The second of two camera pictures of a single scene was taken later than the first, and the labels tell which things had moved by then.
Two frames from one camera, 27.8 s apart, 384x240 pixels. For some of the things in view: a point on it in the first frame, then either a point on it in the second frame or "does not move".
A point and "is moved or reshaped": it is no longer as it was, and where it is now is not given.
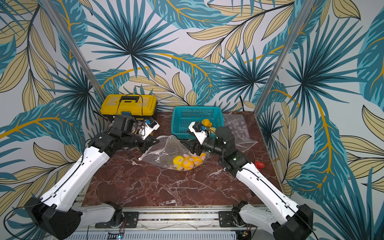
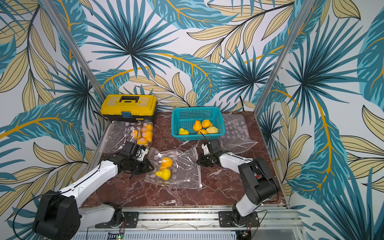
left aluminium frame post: [71, 41] does not move
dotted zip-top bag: [169, 152] is moved or reshaped
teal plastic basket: [184, 116] does not move
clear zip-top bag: [236, 123] does not move
